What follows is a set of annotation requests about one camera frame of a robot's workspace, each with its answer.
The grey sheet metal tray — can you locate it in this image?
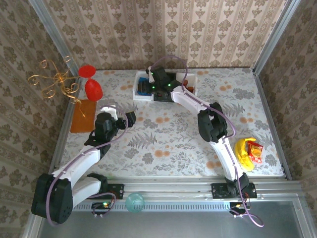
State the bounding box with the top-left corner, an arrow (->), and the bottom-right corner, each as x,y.
23,199 -> 317,238

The red snack packet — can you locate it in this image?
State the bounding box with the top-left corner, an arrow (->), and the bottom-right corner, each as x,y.
246,140 -> 263,164

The aluminium frame post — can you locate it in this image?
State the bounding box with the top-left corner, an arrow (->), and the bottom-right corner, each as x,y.
252,0 -> 302,76
27,0 -> 81,79

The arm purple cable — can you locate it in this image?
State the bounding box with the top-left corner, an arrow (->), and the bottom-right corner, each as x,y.
150,55 -> 265,228
46,105 -> 129,228

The long aluminium mounting rail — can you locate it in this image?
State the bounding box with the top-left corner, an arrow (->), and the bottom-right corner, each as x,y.
36,176 -> 305,201

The slotted grey cable duct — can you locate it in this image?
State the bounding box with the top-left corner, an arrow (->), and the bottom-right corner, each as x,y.
64,201 -> 232,213

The gold wire ornament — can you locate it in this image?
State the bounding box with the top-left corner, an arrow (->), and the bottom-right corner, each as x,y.
27,56 -> 87,118

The red plastic goblet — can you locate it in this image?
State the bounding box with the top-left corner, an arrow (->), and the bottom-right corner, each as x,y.
78,64 -> 104,102

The white plastic bin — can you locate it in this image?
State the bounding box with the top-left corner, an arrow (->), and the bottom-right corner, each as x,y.
132,70 -> 156,101
173,71 -> 198,100

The orange rectangular board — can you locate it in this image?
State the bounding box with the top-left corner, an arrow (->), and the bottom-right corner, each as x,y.
70,99 -> 97,134

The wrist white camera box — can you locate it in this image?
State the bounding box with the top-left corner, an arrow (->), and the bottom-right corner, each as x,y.
146,66 -> 156,84
100,104 -> 118,119

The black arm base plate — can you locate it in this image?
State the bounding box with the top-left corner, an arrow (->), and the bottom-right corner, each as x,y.
211,182 -> 258,199
80,183 -> 124,200

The yellow banana toy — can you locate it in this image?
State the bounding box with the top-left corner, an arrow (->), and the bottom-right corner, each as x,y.
234,137 -> 257,172

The black plastic bin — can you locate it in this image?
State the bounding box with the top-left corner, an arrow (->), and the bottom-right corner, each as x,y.
153,70 -> 179,103

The floral patterned table cover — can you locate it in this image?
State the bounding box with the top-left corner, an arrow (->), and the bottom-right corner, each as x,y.
59,68 -> 284,177

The aluminium table side rail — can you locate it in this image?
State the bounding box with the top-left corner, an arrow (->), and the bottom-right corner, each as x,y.
46,75 -> 84,183
252,68 -> 293,181

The teal glass cup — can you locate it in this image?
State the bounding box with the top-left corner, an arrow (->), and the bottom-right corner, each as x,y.
124,192 -> 145,213

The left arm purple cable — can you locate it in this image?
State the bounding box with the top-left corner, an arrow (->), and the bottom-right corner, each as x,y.
46,105 -> 129,228

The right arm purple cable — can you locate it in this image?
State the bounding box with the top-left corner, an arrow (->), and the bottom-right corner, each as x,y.
150,55 -> 265,228

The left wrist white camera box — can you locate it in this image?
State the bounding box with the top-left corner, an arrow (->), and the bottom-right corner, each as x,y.
100,104 -> 118,119

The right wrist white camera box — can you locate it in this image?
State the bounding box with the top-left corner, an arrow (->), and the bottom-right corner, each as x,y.
146,66 -> 156,84

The small circuit board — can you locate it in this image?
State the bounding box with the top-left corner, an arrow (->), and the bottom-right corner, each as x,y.
229,202 -> 251,219
91,202 -> 111,219

